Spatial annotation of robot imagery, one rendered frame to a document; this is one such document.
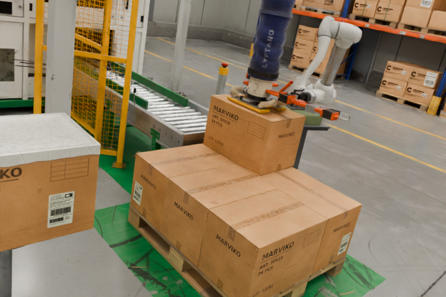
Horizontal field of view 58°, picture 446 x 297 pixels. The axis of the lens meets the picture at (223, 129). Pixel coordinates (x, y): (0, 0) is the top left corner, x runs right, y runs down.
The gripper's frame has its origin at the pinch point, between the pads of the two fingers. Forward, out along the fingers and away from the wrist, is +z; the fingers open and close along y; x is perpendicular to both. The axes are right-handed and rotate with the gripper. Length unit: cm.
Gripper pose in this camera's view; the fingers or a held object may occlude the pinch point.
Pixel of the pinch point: (289, 98)
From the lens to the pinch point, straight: 280.0
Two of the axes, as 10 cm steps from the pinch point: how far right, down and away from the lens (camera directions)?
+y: -1.7, 9.3, 3.2
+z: -7.1, 1.1, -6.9
